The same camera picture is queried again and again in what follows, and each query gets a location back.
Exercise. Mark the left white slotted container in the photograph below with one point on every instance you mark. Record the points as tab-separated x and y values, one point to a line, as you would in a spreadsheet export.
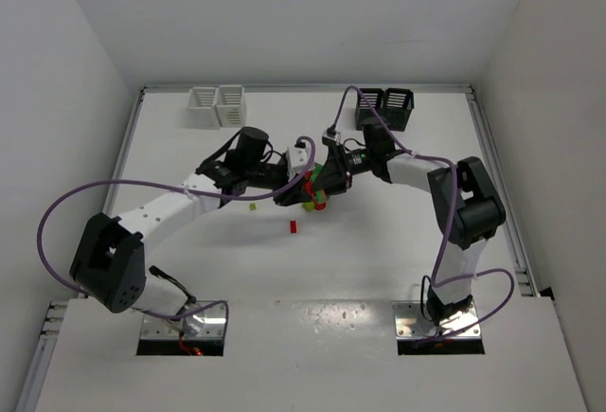
201	112

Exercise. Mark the white slotted container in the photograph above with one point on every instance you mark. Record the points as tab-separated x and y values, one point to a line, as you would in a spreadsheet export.
230	106
201	112

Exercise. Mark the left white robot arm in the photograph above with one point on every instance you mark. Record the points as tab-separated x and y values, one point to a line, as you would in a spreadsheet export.
110	262

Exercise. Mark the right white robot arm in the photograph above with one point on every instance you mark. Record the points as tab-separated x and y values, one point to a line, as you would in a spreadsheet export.
467	207

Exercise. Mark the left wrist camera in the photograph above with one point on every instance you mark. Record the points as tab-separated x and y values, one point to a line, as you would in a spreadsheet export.
297	160

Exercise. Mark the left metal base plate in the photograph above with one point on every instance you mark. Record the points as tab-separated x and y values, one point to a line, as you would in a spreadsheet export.
208	324

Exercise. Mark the right white slotted container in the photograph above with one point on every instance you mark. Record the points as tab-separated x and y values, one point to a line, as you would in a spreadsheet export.
230	106

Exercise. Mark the left black slotted container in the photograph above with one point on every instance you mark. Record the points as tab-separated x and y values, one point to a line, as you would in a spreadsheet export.
367	99

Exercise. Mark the right black slotted container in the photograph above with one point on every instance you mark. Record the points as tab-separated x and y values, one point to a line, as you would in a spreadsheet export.
398	105

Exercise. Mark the red lego brick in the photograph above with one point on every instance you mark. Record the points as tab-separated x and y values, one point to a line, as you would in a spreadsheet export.
309	186

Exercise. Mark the black slotted container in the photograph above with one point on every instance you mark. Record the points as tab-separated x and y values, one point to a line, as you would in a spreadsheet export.
367	99
398	105

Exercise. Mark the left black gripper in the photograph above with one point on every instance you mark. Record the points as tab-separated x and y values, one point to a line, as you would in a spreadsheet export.
294	187

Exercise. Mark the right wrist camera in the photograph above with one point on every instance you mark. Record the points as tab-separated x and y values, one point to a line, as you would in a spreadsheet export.
331	138

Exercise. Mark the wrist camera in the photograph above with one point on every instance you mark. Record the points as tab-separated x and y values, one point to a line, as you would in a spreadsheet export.
297	160
331	138

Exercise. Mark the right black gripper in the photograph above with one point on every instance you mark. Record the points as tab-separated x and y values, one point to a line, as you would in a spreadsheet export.
333	173

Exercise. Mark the red round lego piece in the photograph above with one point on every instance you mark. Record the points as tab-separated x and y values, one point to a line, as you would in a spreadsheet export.
319	207

